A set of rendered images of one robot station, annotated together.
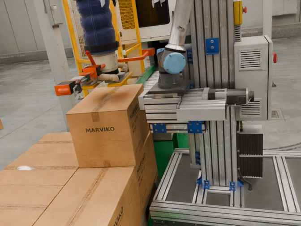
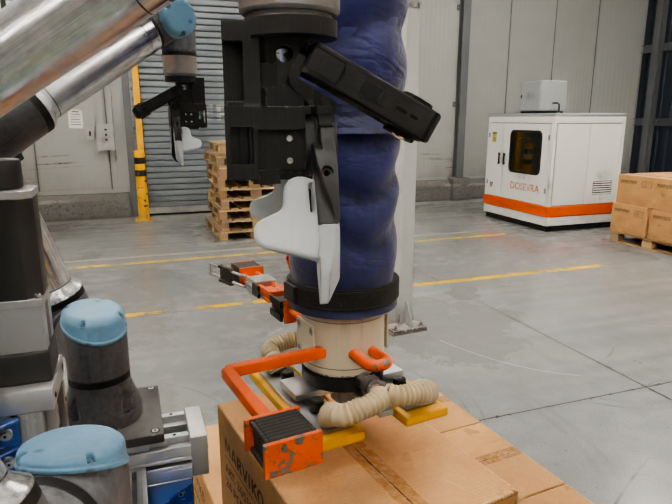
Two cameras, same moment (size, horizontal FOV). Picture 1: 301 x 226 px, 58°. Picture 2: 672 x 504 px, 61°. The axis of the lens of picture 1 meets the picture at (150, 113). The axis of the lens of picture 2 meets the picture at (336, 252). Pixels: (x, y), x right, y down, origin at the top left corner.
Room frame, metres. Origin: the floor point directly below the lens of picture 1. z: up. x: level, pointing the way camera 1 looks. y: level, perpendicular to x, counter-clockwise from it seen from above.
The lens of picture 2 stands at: (2.74, -0.45, 1.63)
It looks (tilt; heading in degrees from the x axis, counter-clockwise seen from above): 13 degrees down; 141
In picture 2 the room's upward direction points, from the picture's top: straight up
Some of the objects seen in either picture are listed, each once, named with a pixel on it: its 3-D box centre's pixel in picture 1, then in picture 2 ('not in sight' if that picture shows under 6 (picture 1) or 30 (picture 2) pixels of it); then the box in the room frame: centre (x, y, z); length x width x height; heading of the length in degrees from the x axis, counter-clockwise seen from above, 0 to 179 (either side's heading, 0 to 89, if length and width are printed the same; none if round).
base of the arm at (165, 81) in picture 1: (169, 77); (101, 393); (1.62, -0.14, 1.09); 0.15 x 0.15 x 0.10
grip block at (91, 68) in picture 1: (92, 71); (293, 305); (1.64, 0.31, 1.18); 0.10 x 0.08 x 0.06; 79
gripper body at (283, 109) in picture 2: not in sight; (281, 105); (2.36, -0.20, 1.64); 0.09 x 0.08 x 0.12; 61
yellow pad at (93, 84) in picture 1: (94, 79); (381, 376); (1.90, 0.36, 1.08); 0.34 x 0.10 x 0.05; 169
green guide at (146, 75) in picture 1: (141, 79); not in sight; (3.79, 0.06, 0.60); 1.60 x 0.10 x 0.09; 166
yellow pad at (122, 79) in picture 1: (120, 76); (301, 395); (1.87, 0.17, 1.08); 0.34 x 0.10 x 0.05; 169
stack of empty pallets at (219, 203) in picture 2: not in sight; (247, 186); (-4.60, 3.88, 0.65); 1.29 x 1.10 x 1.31; 160
